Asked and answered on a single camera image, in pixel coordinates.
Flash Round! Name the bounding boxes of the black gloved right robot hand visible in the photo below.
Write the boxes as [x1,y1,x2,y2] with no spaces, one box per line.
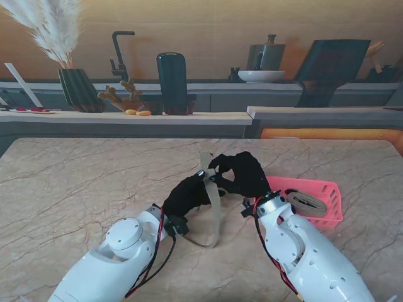
[207,151,273,199]

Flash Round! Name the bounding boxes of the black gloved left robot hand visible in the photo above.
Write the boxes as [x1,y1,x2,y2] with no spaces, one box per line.
[163,171,226,220]

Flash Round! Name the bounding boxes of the beige woven belt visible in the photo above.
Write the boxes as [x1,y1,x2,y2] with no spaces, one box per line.
[285,188,328,218]
[184,150,223,249]

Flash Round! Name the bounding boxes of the pink plastic mesh basket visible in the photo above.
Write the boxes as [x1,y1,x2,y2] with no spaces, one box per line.
[266,176,343,235]

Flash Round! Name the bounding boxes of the grey stone counter top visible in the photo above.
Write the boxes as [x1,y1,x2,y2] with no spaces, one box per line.
[246,106,403,121]

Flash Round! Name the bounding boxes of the white ceramic bowl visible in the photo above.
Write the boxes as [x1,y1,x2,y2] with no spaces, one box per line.
[237,70,287,84]

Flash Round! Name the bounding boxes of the tall dark cylindrical canister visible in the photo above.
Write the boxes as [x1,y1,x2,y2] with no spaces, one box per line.
[156,52,190,116]

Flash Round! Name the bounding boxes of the light wood counter top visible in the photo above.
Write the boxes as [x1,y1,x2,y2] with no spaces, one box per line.
[0,109,254,127]

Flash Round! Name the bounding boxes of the grey pot with lid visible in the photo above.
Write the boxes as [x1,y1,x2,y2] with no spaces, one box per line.
[246,33,287,71]

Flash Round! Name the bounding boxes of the dark range hood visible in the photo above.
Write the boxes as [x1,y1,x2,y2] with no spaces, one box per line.
[294,39,372,108]

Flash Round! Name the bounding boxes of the dark ribbed vase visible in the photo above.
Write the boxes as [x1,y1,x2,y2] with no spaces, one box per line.
[57,68,106,113]

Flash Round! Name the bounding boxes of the black kitchen faucet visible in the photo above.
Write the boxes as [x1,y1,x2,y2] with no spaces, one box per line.
[110,30,135,83]

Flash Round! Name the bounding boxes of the dark utensil holder with spoons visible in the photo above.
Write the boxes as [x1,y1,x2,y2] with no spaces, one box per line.
[365,40,399,83]

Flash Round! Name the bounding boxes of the plate with red food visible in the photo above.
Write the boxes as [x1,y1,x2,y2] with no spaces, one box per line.
[9,107,57,115]

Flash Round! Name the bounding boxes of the white leaning board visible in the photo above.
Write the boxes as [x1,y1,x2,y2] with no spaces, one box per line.
[4,62,43,108]

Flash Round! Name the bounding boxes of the white pampas grass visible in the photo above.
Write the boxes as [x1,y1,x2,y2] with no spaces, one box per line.
[0,0,83,69]

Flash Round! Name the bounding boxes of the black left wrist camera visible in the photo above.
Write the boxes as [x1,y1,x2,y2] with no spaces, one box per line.
[166,216,190,238]

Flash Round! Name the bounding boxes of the red black left arm cable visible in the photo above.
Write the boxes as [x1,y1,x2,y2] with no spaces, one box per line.
[124,206,178,299]

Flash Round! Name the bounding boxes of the red black arm cable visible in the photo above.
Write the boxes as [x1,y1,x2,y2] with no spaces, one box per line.
[124,206,178,299]
[254,198,303,296]

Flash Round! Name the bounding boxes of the red black right arm cable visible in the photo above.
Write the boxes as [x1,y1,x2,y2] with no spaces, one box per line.
[254,198,303,296]

